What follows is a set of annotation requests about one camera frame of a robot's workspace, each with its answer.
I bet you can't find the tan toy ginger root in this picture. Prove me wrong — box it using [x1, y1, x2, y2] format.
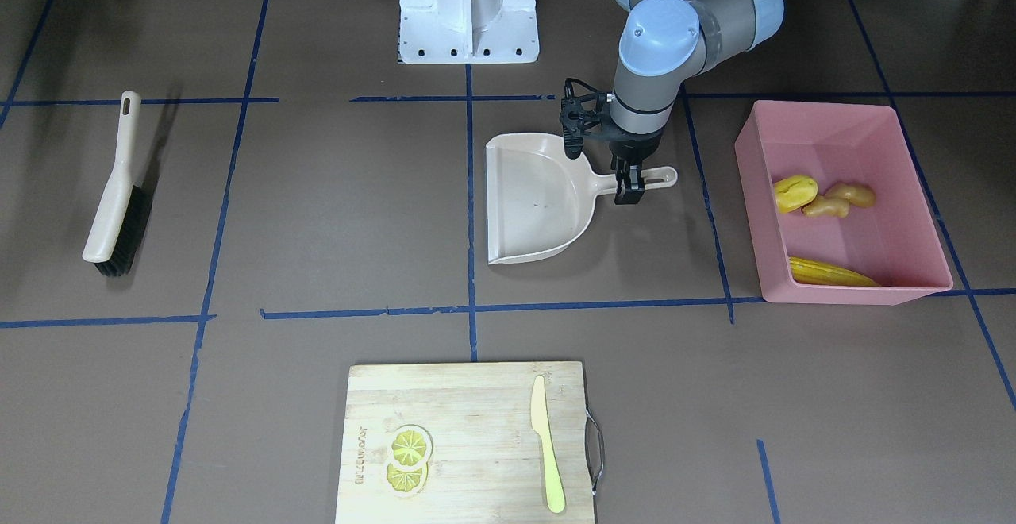
[802, 183, 877, 218]

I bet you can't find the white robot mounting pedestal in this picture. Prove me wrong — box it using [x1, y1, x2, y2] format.
[397, 0, 541, 65]

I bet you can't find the yellow toy corn cob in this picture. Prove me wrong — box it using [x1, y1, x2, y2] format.
[788, 256, 879, 287]

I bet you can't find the white handled black brush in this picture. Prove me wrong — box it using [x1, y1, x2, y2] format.
[81, 90, 148, 278]

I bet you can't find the yellow plastic toy knife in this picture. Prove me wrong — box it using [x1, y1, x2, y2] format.
[529, 375, 567, 514]

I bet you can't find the pink plastic bin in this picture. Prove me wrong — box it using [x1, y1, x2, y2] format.
[734, 101, 953, 306]

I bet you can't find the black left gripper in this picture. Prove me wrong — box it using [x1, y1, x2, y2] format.
[560, 78, 663, 205]

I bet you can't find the upper toy lemon slice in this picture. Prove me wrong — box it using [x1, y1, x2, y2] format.
[388, 424, 434, 471]

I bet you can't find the yellow toy potato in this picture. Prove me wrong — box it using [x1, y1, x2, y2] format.
[773, 175, 818, 214]

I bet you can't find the wooden cutting board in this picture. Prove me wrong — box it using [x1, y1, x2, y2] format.
[335, 361, 598, 523]

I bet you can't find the beige plastic dustpan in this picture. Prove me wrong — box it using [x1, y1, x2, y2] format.
[485, 133, 679, 265]

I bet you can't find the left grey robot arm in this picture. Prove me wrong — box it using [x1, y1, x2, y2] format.
[560, 0, 785, 205]

